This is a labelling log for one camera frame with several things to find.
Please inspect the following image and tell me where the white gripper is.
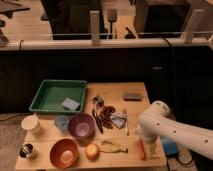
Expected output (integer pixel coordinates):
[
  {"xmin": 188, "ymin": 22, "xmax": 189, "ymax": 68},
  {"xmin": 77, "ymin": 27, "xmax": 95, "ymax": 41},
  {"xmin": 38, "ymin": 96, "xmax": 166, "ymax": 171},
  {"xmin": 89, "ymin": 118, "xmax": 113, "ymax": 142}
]
[{"xmin": 137, "ymin": 134, "xmax": 157, "ymax": 158}]

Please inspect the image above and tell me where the orange red pepper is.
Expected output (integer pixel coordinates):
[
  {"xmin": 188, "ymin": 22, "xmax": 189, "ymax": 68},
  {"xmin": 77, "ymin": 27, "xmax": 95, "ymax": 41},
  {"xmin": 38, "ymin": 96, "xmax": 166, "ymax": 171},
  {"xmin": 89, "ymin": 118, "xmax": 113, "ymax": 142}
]
[{"xmin": 138, "ymin": 139, "xmax": 146, "ymax": 160}]

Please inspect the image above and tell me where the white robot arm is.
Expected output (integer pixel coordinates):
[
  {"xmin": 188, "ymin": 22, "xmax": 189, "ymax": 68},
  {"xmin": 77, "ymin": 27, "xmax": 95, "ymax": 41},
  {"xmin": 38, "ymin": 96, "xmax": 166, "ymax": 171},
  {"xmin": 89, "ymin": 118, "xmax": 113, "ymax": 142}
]
[{"xmin": 136, "ymin": 101, "xmax": 213, "ymax": 160}]

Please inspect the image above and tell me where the white plastic cup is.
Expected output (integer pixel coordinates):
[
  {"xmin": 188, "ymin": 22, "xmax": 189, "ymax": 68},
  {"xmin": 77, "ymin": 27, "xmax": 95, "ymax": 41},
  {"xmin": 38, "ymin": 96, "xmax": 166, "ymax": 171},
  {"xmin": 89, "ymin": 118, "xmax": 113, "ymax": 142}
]
[{"xmin": 21, "ymin": 115, "xmax": 42, "ymax": 136}]

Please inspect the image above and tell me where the small metal cup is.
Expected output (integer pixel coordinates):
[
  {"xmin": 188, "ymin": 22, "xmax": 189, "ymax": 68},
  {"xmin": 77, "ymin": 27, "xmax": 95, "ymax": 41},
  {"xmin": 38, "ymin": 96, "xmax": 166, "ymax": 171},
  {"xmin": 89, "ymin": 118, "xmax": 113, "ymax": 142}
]
[{"xmin": 18, "ymin": 143, "xmax": 37, "ymax": 160}]

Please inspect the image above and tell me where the blue object beside table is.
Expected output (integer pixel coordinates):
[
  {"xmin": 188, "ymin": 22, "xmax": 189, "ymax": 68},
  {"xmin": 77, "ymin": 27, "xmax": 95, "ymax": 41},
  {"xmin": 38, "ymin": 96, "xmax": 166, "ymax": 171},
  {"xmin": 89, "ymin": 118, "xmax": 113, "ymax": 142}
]
[{"xmin": 161, "ymin": 138, "xmax": 179, "ymax": 156}]

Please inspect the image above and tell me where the blue white packet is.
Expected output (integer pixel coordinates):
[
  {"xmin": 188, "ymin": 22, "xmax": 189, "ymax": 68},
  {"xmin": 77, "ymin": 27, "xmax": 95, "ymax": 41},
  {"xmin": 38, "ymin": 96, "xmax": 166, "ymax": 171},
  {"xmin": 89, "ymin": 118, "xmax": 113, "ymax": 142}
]
[{"xmin": 110, "ymin": 113, "xmax": 126, "ymax": 128}]

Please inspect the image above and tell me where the silver knife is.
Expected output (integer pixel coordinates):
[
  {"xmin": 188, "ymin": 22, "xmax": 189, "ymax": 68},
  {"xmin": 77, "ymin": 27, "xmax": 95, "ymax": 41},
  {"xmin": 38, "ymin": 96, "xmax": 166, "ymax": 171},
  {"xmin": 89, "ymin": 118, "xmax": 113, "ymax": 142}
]
[{"xmin": 123, "ymin": 109, "xmax": 129, "ymax": 136}]

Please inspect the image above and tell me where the yellow banana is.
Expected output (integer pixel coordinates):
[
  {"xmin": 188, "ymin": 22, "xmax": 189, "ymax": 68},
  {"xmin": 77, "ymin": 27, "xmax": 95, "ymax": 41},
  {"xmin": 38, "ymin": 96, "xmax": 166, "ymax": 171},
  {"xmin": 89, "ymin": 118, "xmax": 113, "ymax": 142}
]
[{"xmin": 100, "ymin": 140, "xmax": 128, "ymax": 153}]

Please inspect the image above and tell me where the dark grey sponge block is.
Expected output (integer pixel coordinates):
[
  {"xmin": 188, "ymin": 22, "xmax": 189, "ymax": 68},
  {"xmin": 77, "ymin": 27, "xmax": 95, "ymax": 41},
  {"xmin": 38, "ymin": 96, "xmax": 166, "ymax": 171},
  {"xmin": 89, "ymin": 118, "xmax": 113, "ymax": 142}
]
[{"xmin": 123, "ymin": 93, "xmax": 142, "ymax": 101}]

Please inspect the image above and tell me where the dark red grape bunch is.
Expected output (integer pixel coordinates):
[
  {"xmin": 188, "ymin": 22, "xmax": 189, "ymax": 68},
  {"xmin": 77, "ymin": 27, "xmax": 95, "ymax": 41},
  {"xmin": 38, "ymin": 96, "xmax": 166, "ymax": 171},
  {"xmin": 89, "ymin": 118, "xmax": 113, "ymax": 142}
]
[{"xmin": 100, "ymin": 106, "xmax": 116, "ymax": 129}]

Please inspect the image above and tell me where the yellow red apple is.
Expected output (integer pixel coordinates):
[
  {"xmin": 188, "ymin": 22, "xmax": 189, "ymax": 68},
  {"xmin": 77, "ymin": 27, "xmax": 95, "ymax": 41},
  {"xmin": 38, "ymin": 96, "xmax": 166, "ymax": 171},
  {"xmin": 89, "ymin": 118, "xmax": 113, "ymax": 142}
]
[{"xmin": 85, "ymin": 144, "xmax": 99, "ymax": 160}]

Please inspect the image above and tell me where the small grey toy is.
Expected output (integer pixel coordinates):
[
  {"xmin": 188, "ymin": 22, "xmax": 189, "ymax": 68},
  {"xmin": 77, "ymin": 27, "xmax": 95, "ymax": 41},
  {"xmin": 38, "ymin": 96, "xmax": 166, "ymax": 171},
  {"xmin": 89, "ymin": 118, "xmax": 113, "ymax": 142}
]
[{"xmin": 93, "ymin": 95, "xmax": 104, "ymax": 108}]

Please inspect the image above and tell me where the purple bowl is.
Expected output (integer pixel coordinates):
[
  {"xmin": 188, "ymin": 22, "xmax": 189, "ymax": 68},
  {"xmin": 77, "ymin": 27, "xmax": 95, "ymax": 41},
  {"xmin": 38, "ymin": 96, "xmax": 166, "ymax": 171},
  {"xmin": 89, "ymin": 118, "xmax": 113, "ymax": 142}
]
[{"xmin": 68, "ymin": 113, "xmax": 95, "ymax": 139}]

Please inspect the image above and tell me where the orange bowl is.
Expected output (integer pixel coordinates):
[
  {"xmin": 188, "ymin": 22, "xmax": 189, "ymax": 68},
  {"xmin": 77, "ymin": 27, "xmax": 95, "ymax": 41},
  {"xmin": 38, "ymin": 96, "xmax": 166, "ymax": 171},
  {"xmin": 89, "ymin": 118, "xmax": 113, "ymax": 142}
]
[{"xmin": 50, "ymin": 139, "xmax": 79, "ymax": 169}]

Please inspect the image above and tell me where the blue sponge in tray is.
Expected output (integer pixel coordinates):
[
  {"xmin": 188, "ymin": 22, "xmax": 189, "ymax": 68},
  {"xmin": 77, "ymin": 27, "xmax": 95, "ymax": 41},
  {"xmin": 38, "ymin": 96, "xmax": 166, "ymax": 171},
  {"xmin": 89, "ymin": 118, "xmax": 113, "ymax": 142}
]
[{"xmin": 62, "ymin": 98, "xmax": 80, "ymax": 111}]

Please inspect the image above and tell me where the grey blue crumpled cloth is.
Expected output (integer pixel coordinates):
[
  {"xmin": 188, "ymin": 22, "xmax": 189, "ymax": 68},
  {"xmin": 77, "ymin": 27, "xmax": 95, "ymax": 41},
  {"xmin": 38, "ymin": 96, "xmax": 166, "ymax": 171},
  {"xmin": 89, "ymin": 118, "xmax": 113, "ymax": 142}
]
[{"xmin": 54, "ymin": 115, "xmax": 69, "ymax": 132}]

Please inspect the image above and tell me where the green plastic tray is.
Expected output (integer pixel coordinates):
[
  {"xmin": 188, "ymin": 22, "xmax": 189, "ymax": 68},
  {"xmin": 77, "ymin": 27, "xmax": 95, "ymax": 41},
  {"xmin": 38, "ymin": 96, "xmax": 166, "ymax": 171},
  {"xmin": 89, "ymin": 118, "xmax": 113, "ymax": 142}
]
[{"xmin": 29, "ymin": 79, "xmax": 87, "ymax": 115}]

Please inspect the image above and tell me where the black handled utensil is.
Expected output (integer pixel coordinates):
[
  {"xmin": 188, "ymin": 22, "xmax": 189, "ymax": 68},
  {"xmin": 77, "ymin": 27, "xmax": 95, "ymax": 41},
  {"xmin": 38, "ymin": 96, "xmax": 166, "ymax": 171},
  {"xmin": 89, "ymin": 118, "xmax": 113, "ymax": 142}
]
[{"xmin": 92, "ymin": 109, "xmax": 103, "ymax": 134}]

